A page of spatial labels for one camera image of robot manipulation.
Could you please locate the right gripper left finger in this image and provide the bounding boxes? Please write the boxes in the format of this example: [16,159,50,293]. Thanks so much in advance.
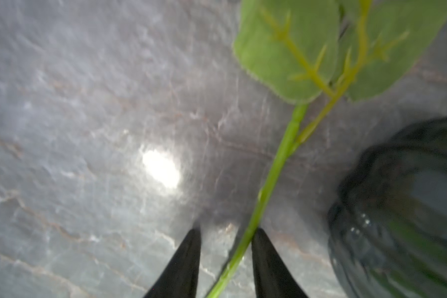
[144,228,202,298]

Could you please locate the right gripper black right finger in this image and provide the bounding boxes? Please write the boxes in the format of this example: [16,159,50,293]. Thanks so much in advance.
[252,228,308,298]

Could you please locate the white tulip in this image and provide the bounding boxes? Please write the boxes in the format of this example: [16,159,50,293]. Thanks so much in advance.
[209,1,447,298]

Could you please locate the dark red glass vase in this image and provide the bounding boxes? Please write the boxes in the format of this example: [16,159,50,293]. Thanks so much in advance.
[327,116,447,298]

